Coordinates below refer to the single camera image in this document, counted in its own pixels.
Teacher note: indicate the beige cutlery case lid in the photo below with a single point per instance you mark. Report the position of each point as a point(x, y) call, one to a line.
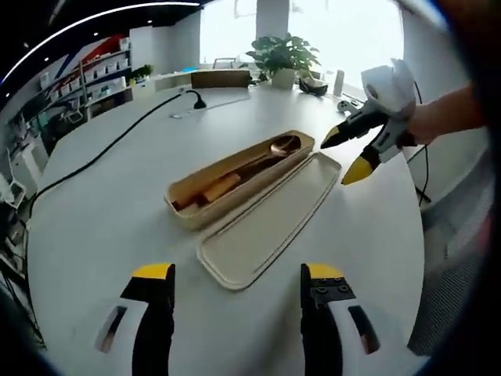
point(266, 235)

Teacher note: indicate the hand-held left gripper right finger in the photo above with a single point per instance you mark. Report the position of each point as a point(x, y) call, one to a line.
point(321, 321)

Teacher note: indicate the person's right hand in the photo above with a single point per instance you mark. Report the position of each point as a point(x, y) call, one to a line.
point(426, 123)

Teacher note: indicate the large potted green plant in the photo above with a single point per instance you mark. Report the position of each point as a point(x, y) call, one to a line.
point(283, 51)

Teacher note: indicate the wooden spoon utensil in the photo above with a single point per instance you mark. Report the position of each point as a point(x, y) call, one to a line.
point(285, 144)

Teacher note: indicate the black headset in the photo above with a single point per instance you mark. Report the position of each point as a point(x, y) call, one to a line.
point(315, 88)

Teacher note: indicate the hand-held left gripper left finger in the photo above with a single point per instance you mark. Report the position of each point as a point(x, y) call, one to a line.
point(152, 313)

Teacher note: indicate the white mesh office chair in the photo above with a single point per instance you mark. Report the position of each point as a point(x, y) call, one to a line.
point(450, 274)

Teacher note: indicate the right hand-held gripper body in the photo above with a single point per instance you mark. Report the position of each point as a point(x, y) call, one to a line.
point(391, 90)

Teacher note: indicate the white office desk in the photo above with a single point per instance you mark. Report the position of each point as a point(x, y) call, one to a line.
point(172, 80)

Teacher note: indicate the small potted plant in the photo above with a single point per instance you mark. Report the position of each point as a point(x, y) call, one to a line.
point(143, 72)

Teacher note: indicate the cardboard box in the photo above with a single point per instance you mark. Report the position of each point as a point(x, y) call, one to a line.
point(219, 79)

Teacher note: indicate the beige cutlery case base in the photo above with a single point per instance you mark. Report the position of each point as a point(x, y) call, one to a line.
point(219, 219)

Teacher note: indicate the shelf of white storage bins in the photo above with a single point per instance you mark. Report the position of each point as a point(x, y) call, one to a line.
point(102, 72)

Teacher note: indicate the white game controller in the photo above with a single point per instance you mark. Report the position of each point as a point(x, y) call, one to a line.
point(346, 106)

